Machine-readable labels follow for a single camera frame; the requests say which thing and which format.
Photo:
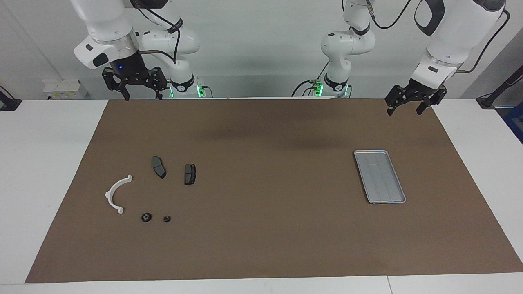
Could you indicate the brown table mat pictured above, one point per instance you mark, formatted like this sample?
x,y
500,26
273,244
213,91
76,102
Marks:
x,y
265,204

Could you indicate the rectangular dark brake pad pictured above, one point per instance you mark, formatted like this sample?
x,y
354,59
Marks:
x,y
190,174

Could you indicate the white wall socket box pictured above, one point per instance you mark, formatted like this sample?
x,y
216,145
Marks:
x,y
65,89

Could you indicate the curved dark brake pad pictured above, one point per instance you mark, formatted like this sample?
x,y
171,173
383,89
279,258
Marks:
x,y
158,166

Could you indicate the black table clamp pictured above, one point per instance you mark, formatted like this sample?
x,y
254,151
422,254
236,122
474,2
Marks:
x,y
9,104

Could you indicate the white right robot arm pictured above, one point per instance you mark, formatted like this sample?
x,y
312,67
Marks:
x,y
102,24

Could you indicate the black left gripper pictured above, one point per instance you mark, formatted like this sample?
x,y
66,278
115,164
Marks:
x,y
416,92

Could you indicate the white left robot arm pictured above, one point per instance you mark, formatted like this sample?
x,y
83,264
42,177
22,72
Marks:
x,y
457,36

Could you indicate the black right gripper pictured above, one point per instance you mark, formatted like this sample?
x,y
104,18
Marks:
x,y
130,71

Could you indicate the blue box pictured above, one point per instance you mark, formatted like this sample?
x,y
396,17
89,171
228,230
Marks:
x,y
515,120

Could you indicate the white curved plastic bracket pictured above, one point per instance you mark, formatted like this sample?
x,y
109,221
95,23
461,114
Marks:
x,y
109,196

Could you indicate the silver metal tray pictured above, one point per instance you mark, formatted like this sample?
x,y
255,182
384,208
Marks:
x,y
380,177

